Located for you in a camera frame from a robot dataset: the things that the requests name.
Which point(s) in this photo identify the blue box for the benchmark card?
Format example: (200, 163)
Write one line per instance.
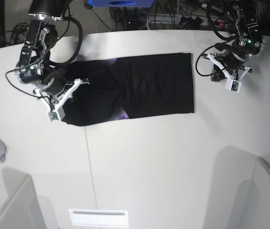
(121, 3)

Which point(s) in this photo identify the white partition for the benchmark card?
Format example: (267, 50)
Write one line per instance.
(251, 208)
(20, 206)

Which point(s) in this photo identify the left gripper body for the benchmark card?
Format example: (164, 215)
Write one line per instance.
(233, 63)

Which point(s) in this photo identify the white partition right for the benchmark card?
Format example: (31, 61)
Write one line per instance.
(251, 208)

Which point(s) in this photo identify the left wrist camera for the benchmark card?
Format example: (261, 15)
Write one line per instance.
(233, 85)

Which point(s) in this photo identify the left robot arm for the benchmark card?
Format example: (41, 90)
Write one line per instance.
(246, 33)

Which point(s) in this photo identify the white label plate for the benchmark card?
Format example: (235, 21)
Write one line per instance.
(99, 218)

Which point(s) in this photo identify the black T-shirt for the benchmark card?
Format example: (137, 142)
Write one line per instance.
(130, 87)

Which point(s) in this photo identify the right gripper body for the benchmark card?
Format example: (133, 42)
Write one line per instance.
(59, 87)

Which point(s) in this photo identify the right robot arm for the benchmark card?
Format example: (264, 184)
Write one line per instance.
(35, 66)

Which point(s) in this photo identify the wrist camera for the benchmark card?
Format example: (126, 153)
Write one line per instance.
(233, 85)
(56, 115)

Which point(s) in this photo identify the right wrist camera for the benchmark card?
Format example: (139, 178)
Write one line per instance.
(56, 115)

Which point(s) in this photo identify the white partition left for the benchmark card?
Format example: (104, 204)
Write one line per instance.
(20, 206)

